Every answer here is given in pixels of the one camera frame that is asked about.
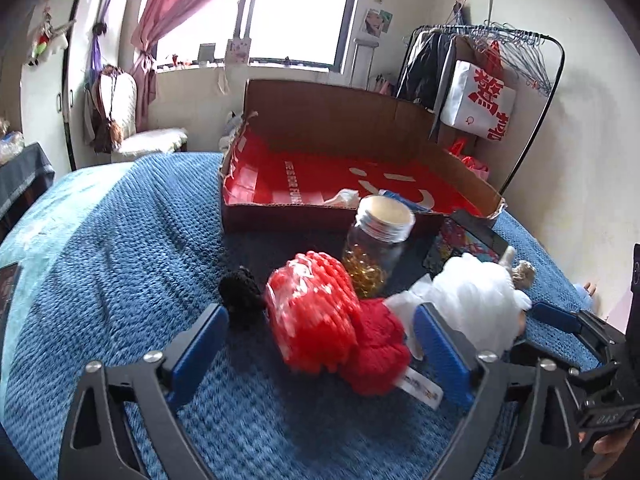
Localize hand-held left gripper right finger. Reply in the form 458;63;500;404
412;304;588;480

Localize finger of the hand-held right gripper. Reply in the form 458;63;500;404
529;301;627;357
510;337;624;392

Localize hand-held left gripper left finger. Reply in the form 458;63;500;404
57;304;231;480

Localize cream crochet item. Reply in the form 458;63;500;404
509;260;537;291

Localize white mesh bath sponge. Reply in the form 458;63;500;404
431;252;533;353

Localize dark red knit item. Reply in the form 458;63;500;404
342;297;443;407

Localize black yarn ball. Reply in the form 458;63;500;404
218;265;267;331

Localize red yarn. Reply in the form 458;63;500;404
264;251;362;376

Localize cardboard box with red lining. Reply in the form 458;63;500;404
218;79;507;233

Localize person's right hand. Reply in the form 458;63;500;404
592;421;640;462

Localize blue knit blanket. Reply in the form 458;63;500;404
0;152;601;480

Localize colourful printed packet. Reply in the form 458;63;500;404
422;219;501;277

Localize black flat box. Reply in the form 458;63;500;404
449;210;511;263

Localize glass jar with gold contents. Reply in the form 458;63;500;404
342;195;416;298

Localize blue packet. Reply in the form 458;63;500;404
379;190;426;212

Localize pink plastic bag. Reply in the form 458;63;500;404
465;157;492;182

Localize white crumpled tissue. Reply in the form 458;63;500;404
324;188;362;210

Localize red plastic bag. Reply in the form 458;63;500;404
444;137;482;170

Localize dark book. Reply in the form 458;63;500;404
0;261;24;322

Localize white cushioned chair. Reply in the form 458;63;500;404
92;67;189;162

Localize white paper bag red print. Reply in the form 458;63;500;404
440;40;517;142

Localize brown hanging bag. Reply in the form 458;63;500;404
94;67;125;155

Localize dark side table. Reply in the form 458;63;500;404
0;141;56;223

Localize black clothes rack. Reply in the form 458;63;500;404
400;24;567;196

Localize dark hanging clothes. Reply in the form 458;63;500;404
396;29;457;111

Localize white wardrobe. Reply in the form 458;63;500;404
20;0;128;171

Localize white folding stand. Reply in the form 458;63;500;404
349;36;379;89

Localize purple scarf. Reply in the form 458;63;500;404
89;0;110;92

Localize hanging plush toy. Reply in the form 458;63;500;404
27;7;77;67

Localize pink curtain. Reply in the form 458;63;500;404
129;0;267;132

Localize window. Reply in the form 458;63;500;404
239;0;367;70

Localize bunch of wire hangers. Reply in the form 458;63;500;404
464;22;555;97

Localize wall photos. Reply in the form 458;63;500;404
362;8;394;37

